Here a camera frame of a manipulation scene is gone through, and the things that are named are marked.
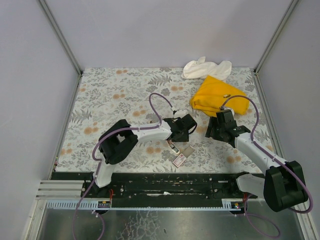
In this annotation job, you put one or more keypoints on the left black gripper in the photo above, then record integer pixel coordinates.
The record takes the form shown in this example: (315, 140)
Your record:
(188, 123)

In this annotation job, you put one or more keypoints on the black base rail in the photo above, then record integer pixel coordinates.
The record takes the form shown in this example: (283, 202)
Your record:
(177, 186)

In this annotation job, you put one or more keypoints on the cardboard staple box tray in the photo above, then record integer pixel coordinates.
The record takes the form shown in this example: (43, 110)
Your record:
(188, 151)

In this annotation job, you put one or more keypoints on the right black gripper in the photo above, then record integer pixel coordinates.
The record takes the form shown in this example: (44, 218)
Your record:
(213, 129)

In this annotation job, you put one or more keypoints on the yellow cloth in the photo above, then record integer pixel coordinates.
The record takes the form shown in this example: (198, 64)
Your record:
(210, 97)

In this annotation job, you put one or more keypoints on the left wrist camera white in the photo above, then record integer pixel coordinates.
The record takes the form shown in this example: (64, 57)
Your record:
(178, 113)

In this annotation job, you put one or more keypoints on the aluminium frame post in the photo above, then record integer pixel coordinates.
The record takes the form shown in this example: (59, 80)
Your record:
(60, 36)
(280, 27)

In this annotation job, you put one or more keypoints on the white slotted cable duct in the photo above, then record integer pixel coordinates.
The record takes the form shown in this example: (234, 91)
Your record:
(147, 203)

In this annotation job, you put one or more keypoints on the white cloth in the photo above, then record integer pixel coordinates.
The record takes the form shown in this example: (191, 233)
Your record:
(200, 69)

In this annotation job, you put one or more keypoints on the left aluminium frame post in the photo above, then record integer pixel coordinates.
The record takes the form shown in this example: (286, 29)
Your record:
(60, 36)

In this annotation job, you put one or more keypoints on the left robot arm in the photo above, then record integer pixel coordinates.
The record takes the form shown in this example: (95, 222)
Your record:
(116, 144)

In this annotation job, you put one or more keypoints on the right aluminium frame post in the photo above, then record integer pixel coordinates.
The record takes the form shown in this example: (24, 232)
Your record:
(280, 27)

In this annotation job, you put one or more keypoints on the red white staple box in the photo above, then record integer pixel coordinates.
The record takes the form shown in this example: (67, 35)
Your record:
(179, 160)

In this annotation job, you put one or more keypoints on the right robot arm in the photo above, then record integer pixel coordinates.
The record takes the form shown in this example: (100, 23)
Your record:
(283, 185)

